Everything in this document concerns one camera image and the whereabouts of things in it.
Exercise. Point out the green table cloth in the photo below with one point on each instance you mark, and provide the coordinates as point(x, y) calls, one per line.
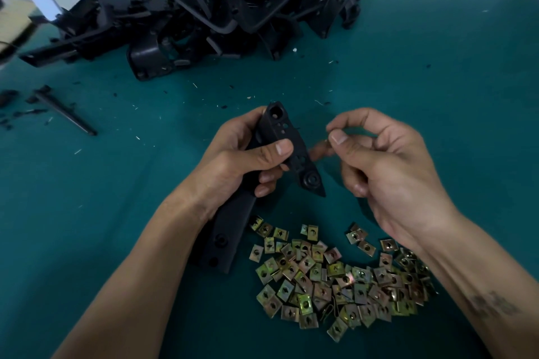
point(455, 77)

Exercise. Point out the brown cardboard piece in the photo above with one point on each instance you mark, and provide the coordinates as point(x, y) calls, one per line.
point(15, 18)

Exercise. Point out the person's right hand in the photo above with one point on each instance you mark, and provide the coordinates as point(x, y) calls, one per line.
point(396, 178)

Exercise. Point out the person's left hand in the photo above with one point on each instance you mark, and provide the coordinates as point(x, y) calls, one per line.
point(223, 169)

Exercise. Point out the thin black plastic strip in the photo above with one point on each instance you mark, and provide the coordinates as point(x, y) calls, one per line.
point(63, 110)

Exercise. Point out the person's right forearm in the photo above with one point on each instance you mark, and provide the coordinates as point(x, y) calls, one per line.
point(488, 296)

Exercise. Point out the black plastic bracket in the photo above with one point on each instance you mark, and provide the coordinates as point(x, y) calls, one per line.
point(278, 123)

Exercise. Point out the person's left forearm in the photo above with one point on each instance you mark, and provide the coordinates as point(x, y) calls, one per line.
point(126, 287)

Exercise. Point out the pile of black plastic brackets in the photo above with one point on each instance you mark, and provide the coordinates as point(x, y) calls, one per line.
point(210, 14)

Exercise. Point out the pile of brass clip nuts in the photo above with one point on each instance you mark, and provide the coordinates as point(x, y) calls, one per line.
point(337, 279)

